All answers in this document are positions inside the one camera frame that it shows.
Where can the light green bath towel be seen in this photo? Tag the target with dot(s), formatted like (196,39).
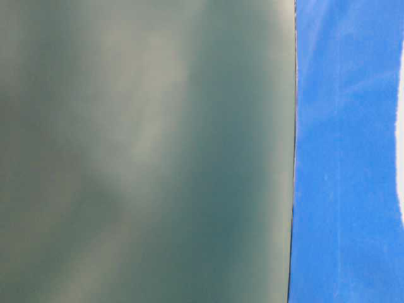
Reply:
(399,139)

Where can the blue table cloth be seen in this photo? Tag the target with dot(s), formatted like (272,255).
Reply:
(347,236)

